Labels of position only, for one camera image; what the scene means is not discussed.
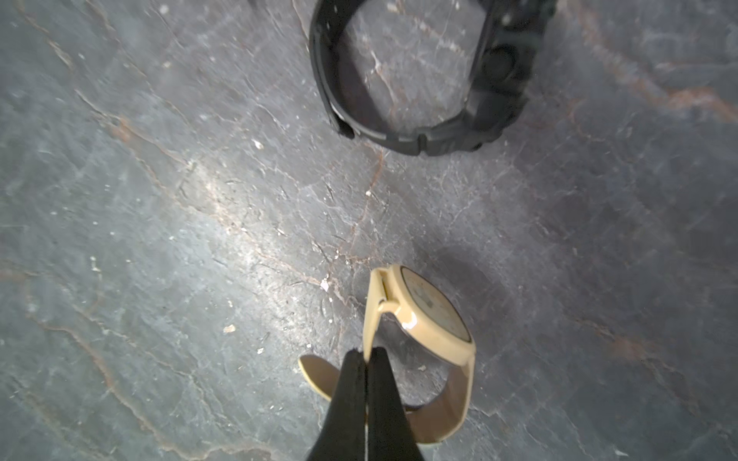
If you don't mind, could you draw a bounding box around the black watch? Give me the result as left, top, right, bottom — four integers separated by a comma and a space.
309, 1, 557, 157

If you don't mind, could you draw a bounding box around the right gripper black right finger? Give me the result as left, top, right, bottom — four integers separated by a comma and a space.
366, 347, 424, 461

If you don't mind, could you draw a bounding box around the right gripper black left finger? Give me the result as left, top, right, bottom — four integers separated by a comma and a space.
307, 350, 366, 461

